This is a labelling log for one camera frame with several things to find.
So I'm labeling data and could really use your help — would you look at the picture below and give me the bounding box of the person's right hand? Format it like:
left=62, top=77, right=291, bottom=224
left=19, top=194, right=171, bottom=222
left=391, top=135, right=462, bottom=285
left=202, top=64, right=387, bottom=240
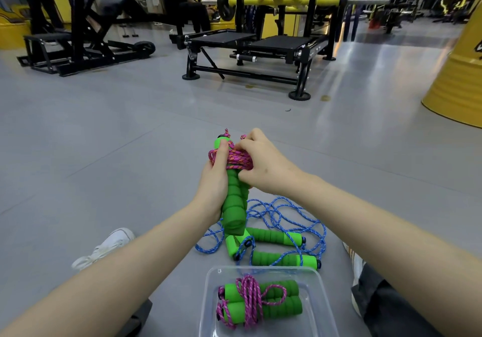
left=234, top=128, right=306, bottom=197

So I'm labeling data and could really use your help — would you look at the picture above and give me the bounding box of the person's left hand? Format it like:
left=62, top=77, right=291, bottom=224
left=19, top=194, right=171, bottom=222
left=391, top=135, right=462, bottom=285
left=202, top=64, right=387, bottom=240
left=192, top=139, right=231, bottom=224

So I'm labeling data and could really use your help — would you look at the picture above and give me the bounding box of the blue skipping rope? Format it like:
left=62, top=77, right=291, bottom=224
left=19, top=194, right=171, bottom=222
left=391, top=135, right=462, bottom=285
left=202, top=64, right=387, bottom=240
left=195, top=212, right=264, bottom=262
left=233, top=196, right=327, bottom=271

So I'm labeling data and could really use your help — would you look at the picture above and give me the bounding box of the clear plastic box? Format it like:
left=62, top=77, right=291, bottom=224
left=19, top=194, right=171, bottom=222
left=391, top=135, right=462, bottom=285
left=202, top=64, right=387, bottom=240
left=198, top=265, right=339, bottom=337

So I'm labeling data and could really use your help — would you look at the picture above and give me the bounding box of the person's right forearm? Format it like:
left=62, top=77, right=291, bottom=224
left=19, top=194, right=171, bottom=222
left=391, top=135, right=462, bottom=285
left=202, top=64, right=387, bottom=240
left=293, top=173, right=482, bottom=337

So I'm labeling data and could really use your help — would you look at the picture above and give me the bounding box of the person's left forearm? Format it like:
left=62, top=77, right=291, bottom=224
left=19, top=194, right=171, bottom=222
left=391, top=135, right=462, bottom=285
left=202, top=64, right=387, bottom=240
left=0, top=201, right=215, bottom=337

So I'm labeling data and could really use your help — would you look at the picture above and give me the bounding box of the person's left white sneaker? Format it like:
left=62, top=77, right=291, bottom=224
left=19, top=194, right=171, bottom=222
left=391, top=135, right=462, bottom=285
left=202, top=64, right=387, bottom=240
left=71, top=228, right=136, bottom=272

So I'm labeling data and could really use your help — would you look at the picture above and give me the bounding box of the person's white sneaker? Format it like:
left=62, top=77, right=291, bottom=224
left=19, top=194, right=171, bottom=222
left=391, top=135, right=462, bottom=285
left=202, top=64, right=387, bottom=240
left=342, top=242, right=365, bottom=317
left=71, top=228, right=136, bottom=272

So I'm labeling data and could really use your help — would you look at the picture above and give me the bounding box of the person's right white sneaker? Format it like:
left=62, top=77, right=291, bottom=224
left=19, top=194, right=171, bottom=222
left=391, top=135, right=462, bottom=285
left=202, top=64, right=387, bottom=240
left=342, top=242, right=365, bottom=317

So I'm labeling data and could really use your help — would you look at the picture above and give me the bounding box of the person's left leg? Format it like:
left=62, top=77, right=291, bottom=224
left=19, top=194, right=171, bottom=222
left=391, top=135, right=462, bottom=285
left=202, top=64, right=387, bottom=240
left=114, top=299, right=154, bottom=337

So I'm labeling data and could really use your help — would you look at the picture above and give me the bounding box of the person's leg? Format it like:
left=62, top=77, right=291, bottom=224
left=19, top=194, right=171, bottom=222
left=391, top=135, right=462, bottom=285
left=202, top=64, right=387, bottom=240
left=351, top=263, right=443, bottom=337
left=114, top=299, right=154, bottom=337

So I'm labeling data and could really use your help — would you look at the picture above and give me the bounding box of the person's right leg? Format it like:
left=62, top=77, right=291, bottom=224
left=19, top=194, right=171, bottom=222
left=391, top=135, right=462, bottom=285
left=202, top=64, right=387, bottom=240
left=351, top=263, right=443, bottom=337

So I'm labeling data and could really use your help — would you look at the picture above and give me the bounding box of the black squat rack platform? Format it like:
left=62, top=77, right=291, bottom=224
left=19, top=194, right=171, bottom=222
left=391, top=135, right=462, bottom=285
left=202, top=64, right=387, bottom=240
left=169, top=0, right=355, bottom=101

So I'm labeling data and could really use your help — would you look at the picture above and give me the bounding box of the black weight plate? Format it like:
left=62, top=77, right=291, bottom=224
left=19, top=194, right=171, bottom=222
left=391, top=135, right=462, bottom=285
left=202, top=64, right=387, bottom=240
left=217, top=0, right=236, bottom=22

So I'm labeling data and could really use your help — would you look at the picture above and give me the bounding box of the black wheeled gym machine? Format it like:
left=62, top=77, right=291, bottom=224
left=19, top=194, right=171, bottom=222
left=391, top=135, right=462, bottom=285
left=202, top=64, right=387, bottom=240
left=17, top=0, right=157, bottom=77

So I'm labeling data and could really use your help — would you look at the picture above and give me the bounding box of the large yellow barrel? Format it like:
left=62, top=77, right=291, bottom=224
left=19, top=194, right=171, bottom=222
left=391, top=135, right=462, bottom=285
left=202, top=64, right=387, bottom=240
left=421, top=13, right=482, bottom=129

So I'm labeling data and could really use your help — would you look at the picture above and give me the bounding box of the black yellow gym machine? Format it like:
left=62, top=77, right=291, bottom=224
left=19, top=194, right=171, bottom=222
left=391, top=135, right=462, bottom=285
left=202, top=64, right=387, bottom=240
left=433, top=0, right=479, bottom=26

